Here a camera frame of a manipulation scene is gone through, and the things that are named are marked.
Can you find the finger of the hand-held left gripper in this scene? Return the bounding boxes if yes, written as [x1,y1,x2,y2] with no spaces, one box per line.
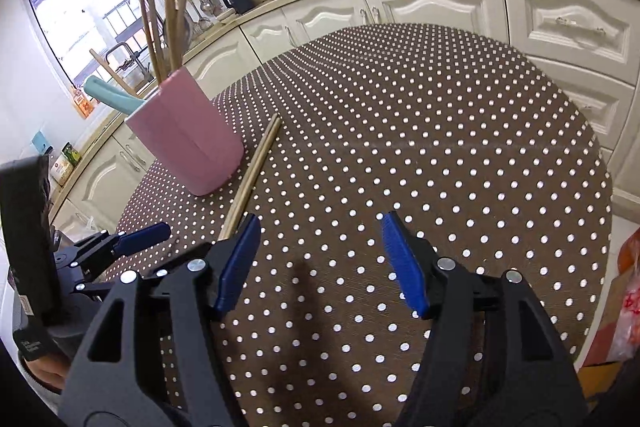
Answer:
[75,268,171,297]
[74,222,172,278]

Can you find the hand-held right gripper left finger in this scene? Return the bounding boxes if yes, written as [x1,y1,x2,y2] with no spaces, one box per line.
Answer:
[60,213,262,427]

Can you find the red white plastic bag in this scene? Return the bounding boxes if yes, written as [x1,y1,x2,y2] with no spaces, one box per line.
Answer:
[607,267,640,358]

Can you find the metal faucet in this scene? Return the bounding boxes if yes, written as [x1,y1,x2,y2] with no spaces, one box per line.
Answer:
[102,43,151,78]

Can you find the pink utensil cup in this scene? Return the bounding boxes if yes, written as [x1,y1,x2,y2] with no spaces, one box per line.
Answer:
[125,68,245,196]

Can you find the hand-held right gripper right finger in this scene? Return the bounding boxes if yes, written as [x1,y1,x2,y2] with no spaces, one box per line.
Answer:
[381,212,588,427]

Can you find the long wooden stick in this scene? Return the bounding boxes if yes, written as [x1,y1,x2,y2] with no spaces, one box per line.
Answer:
[89,48,138,98]

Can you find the bundle of wooden chopsticks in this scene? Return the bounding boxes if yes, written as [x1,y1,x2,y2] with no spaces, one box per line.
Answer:
[136,0,198,85]

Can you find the wooden chopstick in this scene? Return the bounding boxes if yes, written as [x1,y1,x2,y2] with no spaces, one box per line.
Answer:
[218,124,277,242]
[231,113,282,230]

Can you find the cream base kitchen cabinets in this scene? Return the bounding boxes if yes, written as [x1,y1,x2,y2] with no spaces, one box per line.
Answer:
[50,0,640,228]

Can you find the light blue spoon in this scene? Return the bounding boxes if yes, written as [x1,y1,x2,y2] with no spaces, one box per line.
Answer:
[82,75,147,115]

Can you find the person's left hand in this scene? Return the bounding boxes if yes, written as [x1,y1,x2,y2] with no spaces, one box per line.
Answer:
[20,351,69,394]

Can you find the window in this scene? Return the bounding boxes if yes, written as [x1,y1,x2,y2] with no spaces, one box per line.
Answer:
[20,0,156,92]

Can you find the white food box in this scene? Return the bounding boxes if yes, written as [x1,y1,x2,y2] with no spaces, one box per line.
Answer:
[50,157,73,185]

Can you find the orange hanging tag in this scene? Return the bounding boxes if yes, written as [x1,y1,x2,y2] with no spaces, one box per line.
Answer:
[72,87,96,120]

